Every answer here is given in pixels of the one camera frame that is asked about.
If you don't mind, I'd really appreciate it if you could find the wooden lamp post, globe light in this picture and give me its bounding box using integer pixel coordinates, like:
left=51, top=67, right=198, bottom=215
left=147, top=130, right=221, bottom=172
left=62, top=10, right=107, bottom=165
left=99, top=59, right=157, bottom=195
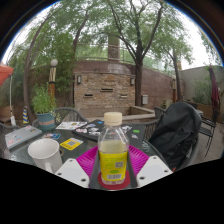
left=48, top=58, right=59, bottom=101

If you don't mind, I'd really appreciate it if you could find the white ceramic mug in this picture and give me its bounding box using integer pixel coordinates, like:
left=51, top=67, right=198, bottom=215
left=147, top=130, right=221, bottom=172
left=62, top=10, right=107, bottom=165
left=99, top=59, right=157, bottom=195
left=27, top=138, right=64, bottom=174

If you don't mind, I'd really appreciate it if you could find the grey laptop with stickers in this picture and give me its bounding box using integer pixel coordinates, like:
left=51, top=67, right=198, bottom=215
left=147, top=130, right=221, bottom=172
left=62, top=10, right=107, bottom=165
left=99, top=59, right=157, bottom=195
left=4, top=125, right=43, bottom=150

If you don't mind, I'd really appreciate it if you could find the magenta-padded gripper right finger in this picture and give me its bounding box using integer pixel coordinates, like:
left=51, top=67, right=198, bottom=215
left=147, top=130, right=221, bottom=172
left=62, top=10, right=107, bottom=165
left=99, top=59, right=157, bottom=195
left=127, top=144, right=174, bottom=189

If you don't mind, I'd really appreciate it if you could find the folded maroon umbrella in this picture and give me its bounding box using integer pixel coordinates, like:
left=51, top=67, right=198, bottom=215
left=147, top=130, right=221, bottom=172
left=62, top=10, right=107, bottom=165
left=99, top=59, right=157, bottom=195
left=208, top=64, right=221, bottom=114

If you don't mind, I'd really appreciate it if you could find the blue printed card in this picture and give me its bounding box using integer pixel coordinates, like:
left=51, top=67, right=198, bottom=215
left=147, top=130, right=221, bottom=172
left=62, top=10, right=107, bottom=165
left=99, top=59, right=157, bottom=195
left=42, top=132, right=62, bottom=140

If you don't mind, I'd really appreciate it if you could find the black jacket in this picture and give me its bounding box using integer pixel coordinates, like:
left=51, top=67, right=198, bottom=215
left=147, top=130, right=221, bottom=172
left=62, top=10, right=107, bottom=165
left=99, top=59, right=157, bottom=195
left=148, top=101, right=203, bottom=171

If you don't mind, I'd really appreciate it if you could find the slim wooden lamp post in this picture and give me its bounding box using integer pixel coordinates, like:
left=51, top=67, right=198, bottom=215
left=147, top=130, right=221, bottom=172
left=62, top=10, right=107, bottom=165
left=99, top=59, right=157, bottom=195
left=171, top=74, right=178, bottom=104

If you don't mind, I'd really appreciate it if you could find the yellow printed card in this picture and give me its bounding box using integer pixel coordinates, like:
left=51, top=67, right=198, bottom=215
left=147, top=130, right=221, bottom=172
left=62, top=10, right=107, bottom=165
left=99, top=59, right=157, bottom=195
left=59, top=137, right=84, bottom=151

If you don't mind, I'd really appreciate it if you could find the green plant in teal pot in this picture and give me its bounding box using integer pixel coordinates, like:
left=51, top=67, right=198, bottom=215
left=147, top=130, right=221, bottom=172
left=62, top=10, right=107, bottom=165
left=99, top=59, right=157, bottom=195
left=31, top=83, right=58, bottom=132

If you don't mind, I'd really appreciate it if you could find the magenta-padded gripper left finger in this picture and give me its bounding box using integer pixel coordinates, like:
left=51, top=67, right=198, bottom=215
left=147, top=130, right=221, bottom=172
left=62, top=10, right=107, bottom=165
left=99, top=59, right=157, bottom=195
left=54, top=145, right=101, bottom=189

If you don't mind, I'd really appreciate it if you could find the dark-trunked tall tree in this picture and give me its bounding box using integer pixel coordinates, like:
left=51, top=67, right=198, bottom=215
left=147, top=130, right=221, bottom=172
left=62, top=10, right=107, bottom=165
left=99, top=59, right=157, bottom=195
left=103, top=0, right=194, bottom=108

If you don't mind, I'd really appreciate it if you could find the orange patio umbrella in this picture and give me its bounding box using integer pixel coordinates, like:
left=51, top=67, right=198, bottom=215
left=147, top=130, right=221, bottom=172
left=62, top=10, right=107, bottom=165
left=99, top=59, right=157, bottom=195
left=0, top=63, right=17, bottom=126

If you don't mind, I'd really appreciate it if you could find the black metal chair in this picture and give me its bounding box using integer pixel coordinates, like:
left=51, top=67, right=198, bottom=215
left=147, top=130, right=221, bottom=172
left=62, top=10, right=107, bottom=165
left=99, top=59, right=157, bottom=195
left=199, top=108, right=221, bottom=158

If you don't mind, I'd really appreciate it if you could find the dark laptop with stickers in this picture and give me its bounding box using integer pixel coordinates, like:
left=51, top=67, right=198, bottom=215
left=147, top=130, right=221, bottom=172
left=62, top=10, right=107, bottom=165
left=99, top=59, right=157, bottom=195
left=71, top=118, right=147, bottom=150

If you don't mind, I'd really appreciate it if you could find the wooden planter bench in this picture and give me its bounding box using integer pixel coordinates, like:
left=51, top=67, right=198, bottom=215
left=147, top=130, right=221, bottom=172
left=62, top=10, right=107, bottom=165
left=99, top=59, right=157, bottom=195
left=0, top=105, right=14, bottom=124

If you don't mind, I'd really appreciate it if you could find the blue yellow striped cone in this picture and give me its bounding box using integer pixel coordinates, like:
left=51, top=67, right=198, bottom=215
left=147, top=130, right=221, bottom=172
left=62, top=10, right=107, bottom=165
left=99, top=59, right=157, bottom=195
left=22, top=105, right=30, bottom=125

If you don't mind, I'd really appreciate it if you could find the yellow-labelled clear drink bottle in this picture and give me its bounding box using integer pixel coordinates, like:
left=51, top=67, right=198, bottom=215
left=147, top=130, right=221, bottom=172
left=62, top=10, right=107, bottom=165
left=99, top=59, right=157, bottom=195
left=97, top=111, right=130, bottom=185

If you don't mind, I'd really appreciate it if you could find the leaning thin-trunked tree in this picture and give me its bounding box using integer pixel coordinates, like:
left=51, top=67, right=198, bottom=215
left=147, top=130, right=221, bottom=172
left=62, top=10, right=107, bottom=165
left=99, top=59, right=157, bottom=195
left=6, top=0, right=101, bottom=123

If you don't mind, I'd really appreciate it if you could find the white printed booklet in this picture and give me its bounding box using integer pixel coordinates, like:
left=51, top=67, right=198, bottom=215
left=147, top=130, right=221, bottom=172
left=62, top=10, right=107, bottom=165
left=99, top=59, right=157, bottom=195
left=55, top=121, right=88, bottom=131

